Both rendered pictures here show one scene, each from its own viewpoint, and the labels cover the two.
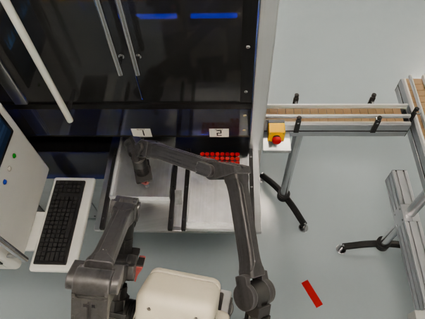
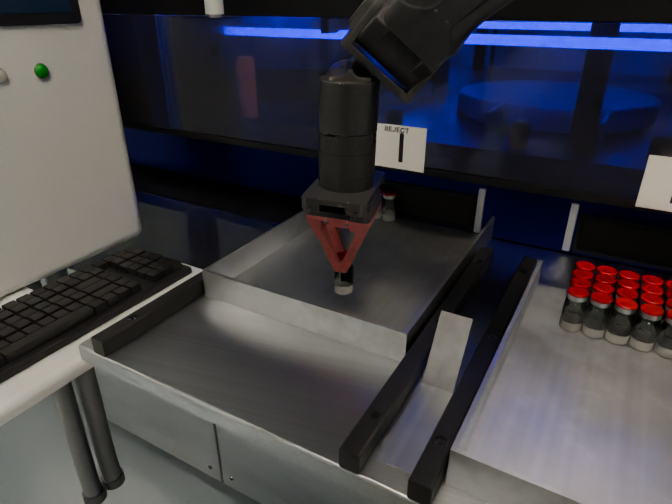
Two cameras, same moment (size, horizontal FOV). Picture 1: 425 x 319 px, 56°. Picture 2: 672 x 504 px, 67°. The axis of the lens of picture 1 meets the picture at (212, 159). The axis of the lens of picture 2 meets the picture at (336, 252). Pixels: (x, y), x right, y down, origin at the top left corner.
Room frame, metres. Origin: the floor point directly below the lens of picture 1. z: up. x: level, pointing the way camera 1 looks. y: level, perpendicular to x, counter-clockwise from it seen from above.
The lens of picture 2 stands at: (0.40, 0.09, 1.20)
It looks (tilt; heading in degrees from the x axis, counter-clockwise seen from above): 26 degrees down; 25
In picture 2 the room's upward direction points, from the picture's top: straight up
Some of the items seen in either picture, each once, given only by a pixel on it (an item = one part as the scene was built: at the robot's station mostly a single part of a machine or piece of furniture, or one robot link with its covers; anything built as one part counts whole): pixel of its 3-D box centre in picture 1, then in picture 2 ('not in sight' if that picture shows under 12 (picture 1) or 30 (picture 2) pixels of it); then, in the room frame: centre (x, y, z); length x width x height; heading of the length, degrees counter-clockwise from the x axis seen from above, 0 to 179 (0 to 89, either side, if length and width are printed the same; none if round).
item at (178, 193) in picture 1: (178, 207); (428, 382); (0.74, 0.16, 0.91); 0.14 x 0.03 x 0.06; 175
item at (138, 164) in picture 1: (138, 159); (348, 103); (0.87, 0.29, 1.11); 0.07 x 0.06 x 0.07; 23
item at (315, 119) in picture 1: (333, 116); not in sight; (1.16, -0.59, 0.92); 0.69 x 0.16 x 0.16; 85
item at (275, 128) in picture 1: (276, 131); not in sight; (1.04, -0.29, 1.00); 0.08 x 0.07 x 0.07; 175
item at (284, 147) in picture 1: (276, 139); not in sight; (1.08, -0.31, 0.87); 0.14 x 0.13 x 0.02; 175
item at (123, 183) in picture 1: (144, 164); (364, 252); (0.97, 0.31, 0.90); 0.34 x 0.26 x 0.04; 175
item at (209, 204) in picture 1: (219, 187); (655, 388); (0.83, -0.02, 0.90); 0.34 x 0.26 x 0.04; 175
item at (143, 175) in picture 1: (141, 168); (346, 165); (0.86, 0.29, 1.05); 0.10 x 0.07 x 0.07; 9
